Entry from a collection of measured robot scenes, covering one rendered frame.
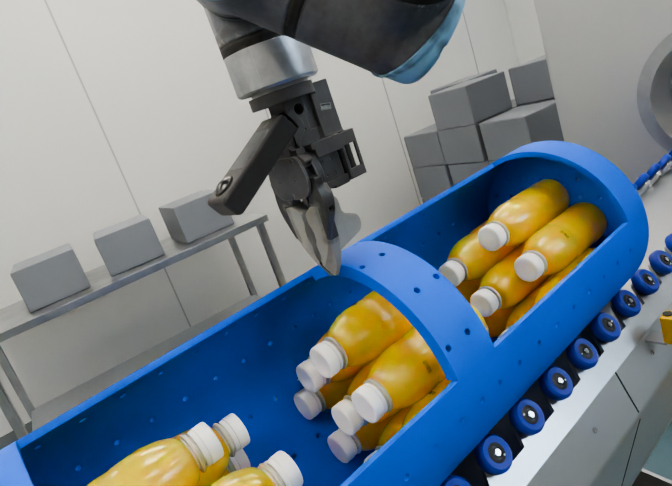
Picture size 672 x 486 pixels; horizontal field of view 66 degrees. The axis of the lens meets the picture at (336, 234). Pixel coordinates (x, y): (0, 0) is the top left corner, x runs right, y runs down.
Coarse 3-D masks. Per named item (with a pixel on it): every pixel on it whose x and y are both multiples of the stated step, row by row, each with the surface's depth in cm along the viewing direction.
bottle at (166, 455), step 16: (144, 448) 47; (160, 448) 47; (176, 448) 47; (192, 448) 48; (128, 464) 45; (144, 464) 45; (160, 464) 45; (176, 464) 46; (192, 464) 47; (96, 480) 45; (112, 480) 44; (128, 480) 44; (144, 480) 44; (160, 480) 45; (176, 480) 45; (192, 480) 47
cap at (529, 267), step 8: (520, 256) 74; (528, 256) 73; (536, 256) 74; (520, 264) 74; (528, 264) 73; (536, 264) 73; (520, 272) 75; (528, 272) 74; (536, 272) 73; (528, 280) 74
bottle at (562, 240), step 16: (576, 208) 81; (592, 208) 81; (560, 224) 78; (576, 224) 78; (592, 224) 79; (528, 240) 77; (544, 240) 75; (560, 240) 75; (576, 240) 76; (592, 240) 79; (544, 256) 74; (560, 256) 74; (576, 256) 77; (544, 272) 74
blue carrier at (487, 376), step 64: (448, 192) 80; (512, 192) 93; (576, 192) 84; (384, 256) 59; (640, 256) 78; (256, 320) 65; (320, 320) 75; (448, 320) 53; (576, 320) 67; (128, 384) 51; (192, 384) 62; (256, 384) 69; (512, 384) 58; (64, 448) 53; (128, 448) 59; (256, 448) 67; (320, 448) 69; (384, 448) 46; (448, 448) 51
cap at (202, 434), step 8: (200, 424) 50; (192, 432) 49; (200, 432) 49; (208, 432) 49; (200, 440) 48; (208, 440) 49; (216, 440) 49; (200, 448) 48; (208, 448) 48; (216, 448) 49; (208, 456) 48; (216, 456) 49; (208, 464) 49
